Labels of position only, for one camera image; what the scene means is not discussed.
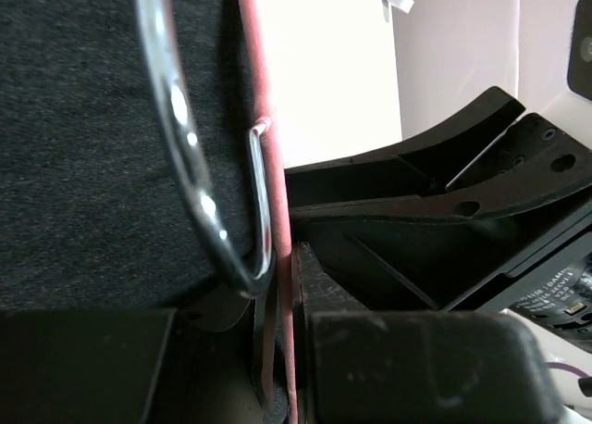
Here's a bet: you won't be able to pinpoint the pink hanger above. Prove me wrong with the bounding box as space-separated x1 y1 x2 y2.
134 0 299 423

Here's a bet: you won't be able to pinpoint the black denim trousers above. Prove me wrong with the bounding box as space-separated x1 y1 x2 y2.
1 0 255 310

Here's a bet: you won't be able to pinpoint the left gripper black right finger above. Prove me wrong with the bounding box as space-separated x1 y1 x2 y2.
295 242 368 423

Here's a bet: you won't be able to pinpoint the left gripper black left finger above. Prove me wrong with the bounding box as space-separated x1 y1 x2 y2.
175 280 278 424

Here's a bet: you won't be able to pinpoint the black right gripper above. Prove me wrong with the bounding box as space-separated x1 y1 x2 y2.
284 85 592 346

